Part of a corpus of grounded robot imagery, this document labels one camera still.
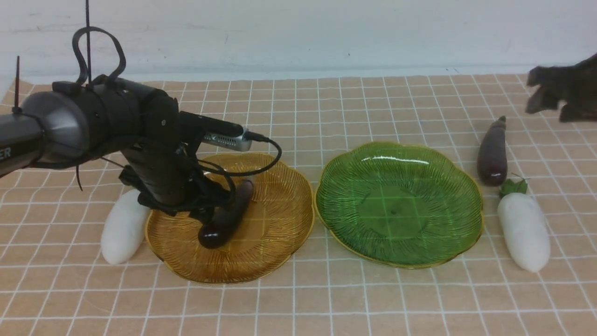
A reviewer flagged white radish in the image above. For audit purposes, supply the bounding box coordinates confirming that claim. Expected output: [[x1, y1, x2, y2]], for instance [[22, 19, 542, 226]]
[[497, 179, 551, 273], [100, 189, 151, 265]]

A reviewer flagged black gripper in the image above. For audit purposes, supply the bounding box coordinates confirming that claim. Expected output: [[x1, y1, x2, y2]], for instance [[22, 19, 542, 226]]
[[122, 89, 233, 221]]

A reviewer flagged green glass plate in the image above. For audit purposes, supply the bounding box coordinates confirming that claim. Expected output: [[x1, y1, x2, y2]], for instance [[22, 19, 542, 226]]
[[313, 142, 485, 269]]

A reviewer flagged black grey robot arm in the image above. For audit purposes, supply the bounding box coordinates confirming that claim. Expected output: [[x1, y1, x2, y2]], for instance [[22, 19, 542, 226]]
[[1, 51, 282, 222]]

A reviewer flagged tan checkered tablecloth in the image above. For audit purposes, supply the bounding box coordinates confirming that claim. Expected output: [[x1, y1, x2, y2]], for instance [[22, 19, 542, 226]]
[[0, 73, 597, 336]]

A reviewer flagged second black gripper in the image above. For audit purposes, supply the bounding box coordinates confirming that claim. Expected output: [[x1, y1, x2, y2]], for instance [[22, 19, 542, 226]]
[[525, 55, 597, 123]]

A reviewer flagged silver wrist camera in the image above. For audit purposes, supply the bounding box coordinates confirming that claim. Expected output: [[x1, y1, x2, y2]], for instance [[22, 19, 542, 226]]
[[178, 111, 252, 152]]

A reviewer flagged amber glass plate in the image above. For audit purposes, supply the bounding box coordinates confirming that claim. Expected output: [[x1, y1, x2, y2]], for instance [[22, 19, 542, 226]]
[[145, 161, 315, 285]]

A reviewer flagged purple eggplant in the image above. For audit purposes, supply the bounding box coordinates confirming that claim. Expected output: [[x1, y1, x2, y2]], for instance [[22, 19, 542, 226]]
[[198, 178, 254, 249], [476, 116, 508, 187]]

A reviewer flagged black cable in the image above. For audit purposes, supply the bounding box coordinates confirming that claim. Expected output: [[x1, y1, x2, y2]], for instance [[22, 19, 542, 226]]
[[196, 133, 283, 192]]

